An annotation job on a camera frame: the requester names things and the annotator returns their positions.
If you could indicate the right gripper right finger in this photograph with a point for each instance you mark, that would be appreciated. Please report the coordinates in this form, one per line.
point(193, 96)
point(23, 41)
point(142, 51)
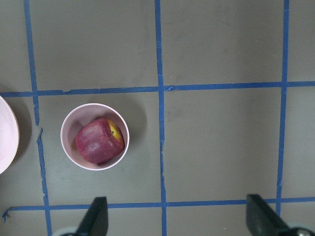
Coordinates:
point(261, 220)

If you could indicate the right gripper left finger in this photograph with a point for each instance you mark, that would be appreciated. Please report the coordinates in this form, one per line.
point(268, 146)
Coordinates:
point(95, 221)

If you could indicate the red apple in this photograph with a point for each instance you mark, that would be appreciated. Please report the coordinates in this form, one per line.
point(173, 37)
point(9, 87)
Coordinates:
point(100, 141)

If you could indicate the pink bowl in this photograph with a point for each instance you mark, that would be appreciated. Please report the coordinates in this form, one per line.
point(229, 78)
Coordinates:
point(77, 119)

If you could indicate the pink plate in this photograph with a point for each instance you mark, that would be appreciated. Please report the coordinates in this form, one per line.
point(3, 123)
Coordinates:
point(9, 135)

